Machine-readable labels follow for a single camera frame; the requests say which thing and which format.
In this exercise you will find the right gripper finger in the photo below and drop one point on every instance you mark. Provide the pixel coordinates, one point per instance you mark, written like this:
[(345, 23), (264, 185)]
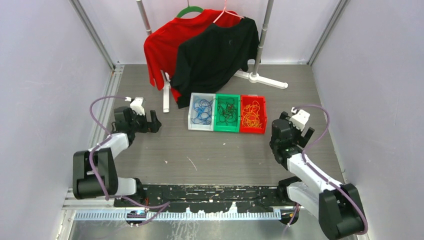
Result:
[(307, 136), (285, 116)]

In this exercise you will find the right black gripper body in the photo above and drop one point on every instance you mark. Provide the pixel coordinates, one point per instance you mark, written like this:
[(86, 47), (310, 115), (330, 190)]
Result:
[(296, 134)]

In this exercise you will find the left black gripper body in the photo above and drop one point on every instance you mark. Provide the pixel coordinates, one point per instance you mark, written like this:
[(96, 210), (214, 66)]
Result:
[(141, 123)]

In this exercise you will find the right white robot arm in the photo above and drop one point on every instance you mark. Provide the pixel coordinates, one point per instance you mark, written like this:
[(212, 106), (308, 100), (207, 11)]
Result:
[(336, 205)]

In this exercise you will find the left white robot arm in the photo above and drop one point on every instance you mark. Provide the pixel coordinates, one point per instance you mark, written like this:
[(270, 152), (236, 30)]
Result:
[(94, 171)]

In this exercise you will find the red plastic bin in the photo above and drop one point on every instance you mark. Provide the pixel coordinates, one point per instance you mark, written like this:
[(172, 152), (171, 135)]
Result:
[(253, 114)]

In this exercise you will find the white clothes rack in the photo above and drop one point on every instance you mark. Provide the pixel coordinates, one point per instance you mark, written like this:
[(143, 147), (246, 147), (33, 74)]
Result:
[(252, 77)]

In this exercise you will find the white plastic bin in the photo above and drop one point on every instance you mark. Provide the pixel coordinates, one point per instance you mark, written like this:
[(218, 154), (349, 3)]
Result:
[(201, 115)]

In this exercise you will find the green plastic bin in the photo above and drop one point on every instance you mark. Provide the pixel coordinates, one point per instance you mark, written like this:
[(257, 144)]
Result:
[(227, 113)]

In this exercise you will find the red t-shirt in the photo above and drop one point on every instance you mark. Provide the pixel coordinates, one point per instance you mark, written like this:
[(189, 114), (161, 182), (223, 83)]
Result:
[(161, 47)]

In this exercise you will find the black t-shirt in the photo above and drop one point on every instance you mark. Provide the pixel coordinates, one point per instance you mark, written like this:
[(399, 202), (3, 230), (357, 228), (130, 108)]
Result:
[(206, 62)]

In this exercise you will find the green clothes hanger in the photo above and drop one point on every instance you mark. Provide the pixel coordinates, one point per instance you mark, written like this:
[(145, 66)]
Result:
[(189, 9)]

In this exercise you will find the pink clothes hanger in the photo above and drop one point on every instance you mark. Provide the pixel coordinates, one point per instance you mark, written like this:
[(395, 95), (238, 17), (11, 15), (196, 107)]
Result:
[(225, 11)]

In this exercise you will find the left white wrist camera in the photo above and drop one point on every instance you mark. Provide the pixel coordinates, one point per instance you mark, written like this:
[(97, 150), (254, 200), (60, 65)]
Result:
[(136, 105)]

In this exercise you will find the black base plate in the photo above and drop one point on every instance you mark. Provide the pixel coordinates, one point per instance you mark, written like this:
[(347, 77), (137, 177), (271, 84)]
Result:
[(214, 198)]

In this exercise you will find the white slotted cable duct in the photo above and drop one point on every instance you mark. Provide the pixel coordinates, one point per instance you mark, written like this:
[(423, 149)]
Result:
[(140, 215)]

